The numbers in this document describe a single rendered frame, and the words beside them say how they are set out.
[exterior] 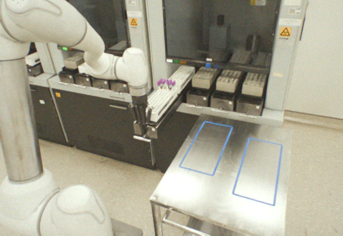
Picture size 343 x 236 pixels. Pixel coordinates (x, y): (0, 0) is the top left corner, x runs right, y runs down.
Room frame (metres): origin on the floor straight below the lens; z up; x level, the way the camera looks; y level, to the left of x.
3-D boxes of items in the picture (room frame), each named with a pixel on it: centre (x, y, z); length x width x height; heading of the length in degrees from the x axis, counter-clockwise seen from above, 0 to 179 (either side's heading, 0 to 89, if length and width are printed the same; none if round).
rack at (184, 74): (1.58, -0.06, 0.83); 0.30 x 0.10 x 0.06; 155
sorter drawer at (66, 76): (2.12, 0.64, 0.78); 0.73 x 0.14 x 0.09; 155
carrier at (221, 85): (1.43, -0.32, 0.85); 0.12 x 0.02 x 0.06; 65
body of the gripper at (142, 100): (1.12, 0.15, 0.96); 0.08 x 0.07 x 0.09; 65
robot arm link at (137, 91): (1.12, 0.15, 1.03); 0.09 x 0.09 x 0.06
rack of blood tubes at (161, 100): (1.30, 0.07, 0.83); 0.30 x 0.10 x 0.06; 155
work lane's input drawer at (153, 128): (1.42, 0.01, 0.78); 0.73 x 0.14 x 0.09; 155
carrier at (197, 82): (1.49, -0.19, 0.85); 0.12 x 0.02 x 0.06; 66
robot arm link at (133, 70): (1.12, 0.16, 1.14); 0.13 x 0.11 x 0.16; 72
